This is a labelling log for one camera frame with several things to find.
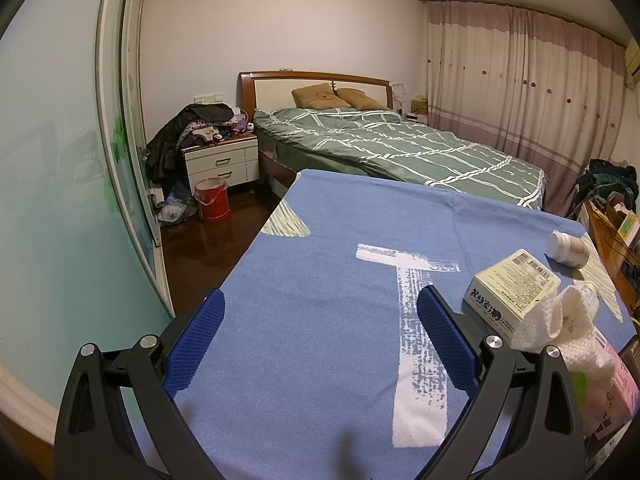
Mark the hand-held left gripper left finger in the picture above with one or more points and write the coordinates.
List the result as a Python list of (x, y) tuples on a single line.
[(200, 340)]

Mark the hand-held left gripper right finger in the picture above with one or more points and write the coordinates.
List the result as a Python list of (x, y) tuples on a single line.
[(445, 335)]

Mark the cream cardboard box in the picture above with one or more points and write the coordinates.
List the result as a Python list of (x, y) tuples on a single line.
[(510, 280)]

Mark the white paper towel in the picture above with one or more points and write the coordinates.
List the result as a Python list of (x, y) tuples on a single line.
[(575, 330)]

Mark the pink milk carton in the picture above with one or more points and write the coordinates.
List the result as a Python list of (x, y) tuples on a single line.
[(612, 400)]

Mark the blue printed tablecloth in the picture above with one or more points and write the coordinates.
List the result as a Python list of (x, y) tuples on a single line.
[(325, 310)]

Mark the plastic bags on floor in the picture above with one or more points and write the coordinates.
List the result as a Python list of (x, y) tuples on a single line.
[(177, 207)]

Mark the red bucket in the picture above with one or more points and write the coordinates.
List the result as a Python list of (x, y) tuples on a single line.
[(212, 202)]

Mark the white plastic jar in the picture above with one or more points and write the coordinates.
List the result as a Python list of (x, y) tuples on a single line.
[(567, 249)]

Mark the small clear plastic bottle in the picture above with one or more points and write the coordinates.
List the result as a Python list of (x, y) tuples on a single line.
[(591, 297)]

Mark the white nightstand with drawers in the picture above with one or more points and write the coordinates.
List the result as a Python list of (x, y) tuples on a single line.
[(220, 160)]

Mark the wooden cabinet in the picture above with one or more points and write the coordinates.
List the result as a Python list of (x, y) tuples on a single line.
[(612, 255)]

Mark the bed with green duvet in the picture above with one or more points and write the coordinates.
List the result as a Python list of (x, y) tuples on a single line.
[(400, 150)]

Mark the yellow-green box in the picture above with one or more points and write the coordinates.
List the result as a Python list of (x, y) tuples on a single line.
[(630, 230)]

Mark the pile of dark clothes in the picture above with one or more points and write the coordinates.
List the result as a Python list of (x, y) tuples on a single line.
[(200, 120)]

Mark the heap of mixed clothes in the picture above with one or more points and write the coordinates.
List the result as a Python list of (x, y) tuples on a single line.
[(607, 185)]

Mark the brown tissue box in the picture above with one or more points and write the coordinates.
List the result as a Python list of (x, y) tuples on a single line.
[(420, 106)]

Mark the glass wardrobe sliding door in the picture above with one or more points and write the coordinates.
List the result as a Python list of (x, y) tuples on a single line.
[(50, 160)]

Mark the brown pillow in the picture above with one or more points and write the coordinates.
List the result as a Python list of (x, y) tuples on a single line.
[(362, 99), (320, 96)]

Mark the pink and cream curtain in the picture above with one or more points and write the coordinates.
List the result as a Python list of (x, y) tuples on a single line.
[(500, 85)]

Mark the bed with green quilt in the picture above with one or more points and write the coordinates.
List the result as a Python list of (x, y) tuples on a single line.
[(280, 87)]

